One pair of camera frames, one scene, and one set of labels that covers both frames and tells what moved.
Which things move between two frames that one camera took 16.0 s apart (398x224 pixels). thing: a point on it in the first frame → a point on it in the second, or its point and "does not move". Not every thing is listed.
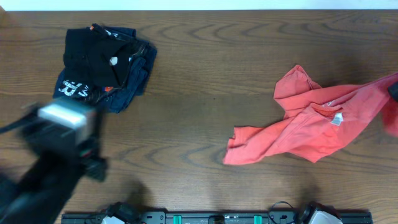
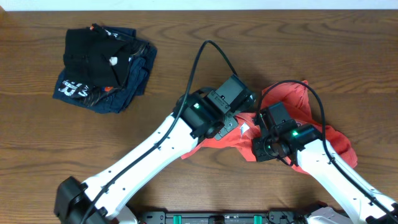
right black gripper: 393,89 → 258,150
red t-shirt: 316,119 → 305,109
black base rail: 211,217 does not move
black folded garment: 91,54 does not move
